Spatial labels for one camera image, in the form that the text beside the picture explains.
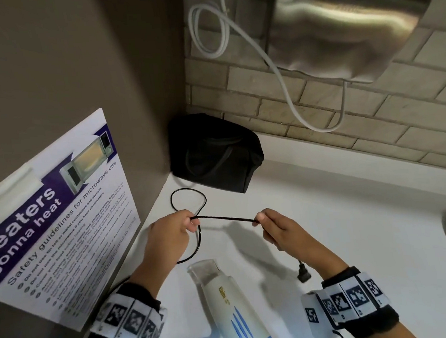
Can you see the person's left hand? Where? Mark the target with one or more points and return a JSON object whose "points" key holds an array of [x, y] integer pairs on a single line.
{"points": [[168, 236]]}

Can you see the person's right hand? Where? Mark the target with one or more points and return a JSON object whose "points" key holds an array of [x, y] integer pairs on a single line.
{"points": [[294, 238]]}

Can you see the person's right thumb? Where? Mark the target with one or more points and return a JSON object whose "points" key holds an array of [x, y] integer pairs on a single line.
{"points": [[267, 215]]}

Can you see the person's left thumb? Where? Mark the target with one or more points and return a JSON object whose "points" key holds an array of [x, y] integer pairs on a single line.
{"points": [[188, 217]]}

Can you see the person's right forearm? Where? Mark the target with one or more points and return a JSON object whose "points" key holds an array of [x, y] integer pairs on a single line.
{"points": [[330, 268]]}

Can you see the person's left forearm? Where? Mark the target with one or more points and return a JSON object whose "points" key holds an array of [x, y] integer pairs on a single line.
{"points": [[149, 281]]}

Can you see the black fabric bag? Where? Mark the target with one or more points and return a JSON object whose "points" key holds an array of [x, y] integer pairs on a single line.
{"points": [[216, 154]]}

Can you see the white and blue hair dryer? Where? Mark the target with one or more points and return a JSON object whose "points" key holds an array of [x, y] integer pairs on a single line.
{"points": [[234, 308]]}

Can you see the marker-printed left wristband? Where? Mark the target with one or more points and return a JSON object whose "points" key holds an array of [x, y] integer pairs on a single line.
{"points": [[131, 318]]}

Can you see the marker-printed wristband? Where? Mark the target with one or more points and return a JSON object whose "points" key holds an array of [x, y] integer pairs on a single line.
{"points": [[350, 297], [131, 318]]}

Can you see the marker-printed right wristband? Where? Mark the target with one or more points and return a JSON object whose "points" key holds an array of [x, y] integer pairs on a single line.
{"points": [[350, 297]]}

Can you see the microwave safety poster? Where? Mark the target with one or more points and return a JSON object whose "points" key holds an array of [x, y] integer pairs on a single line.
{"points": [[67, 240]]}

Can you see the clear tape strip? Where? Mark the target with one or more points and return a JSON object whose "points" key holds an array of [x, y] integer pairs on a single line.
{"points": [[25, 178]]}

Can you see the grey cabinet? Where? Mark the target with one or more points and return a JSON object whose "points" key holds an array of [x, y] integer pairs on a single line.
{"points": [[64, 64]]}

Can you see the stainless steel hand dryer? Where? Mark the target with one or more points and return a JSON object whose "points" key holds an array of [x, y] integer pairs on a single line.
{"points": [[344, 22]]}

